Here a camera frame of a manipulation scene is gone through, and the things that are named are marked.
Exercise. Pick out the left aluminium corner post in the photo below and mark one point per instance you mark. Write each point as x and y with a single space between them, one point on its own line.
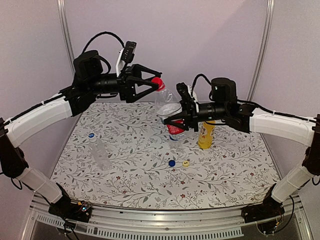
66 36

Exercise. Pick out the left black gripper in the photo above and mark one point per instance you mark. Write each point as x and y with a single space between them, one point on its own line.
126 82

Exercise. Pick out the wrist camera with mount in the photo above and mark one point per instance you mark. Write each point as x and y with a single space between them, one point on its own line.
189 99
125 57

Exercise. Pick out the red-capped clear bottle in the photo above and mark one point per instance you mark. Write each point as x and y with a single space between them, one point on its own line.
166 103

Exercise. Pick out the clear plastic bottle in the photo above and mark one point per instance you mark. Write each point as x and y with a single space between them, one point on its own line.
99 153

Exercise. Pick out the Pepsi bottle blue label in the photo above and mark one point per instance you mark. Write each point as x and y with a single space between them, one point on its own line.
175 141

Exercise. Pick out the red bottle cap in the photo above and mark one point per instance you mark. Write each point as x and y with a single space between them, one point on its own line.
159 82

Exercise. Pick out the right aluminium corner post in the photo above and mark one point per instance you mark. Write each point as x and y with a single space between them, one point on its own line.
262 49

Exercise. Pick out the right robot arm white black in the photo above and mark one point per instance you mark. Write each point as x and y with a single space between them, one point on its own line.
250 117

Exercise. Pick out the floral patterned table mat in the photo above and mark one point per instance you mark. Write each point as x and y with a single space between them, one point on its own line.
119 155

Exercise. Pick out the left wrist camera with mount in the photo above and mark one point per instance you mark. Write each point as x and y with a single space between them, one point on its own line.
125 57

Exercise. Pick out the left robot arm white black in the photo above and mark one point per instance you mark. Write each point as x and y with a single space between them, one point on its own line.
89 82

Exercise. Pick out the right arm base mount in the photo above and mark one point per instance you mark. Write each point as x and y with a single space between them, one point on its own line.
269 208

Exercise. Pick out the blue Pepsi bottle cap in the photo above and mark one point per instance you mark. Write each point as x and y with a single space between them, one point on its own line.
171 163

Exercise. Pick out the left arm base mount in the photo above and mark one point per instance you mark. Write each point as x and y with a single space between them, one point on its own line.
66 209

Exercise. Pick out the yellow juice bottle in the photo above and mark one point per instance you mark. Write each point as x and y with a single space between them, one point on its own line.
206 134

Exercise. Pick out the aluminium corner post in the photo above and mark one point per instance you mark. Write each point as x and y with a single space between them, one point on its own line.
262 49
66 36

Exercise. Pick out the pale yellow bottle cap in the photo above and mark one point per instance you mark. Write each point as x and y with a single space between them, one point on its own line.
185 163

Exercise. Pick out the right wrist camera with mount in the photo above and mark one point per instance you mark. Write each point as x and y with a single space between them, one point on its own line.
189 99

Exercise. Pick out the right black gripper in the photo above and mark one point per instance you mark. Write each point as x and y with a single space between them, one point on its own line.
192 118

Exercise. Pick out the aluminium front rail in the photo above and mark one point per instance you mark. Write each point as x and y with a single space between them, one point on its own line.
119 223

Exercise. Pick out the white blue bottle cap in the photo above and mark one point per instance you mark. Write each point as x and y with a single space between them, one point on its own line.
91 135

